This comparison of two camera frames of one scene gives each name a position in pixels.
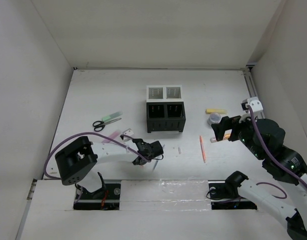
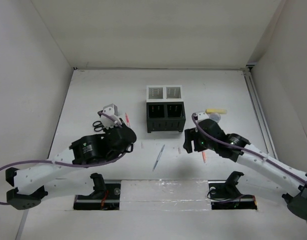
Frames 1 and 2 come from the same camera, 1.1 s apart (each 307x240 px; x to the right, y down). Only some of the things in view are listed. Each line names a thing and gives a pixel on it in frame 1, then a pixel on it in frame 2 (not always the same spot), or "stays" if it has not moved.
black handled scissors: [99, 125] stays
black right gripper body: [243, 130] → [200, 144]
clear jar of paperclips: [214, 118] stays
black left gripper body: [137, 163] → [109, 130]
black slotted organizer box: [165, 116] stays
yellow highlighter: [220, 111] stays
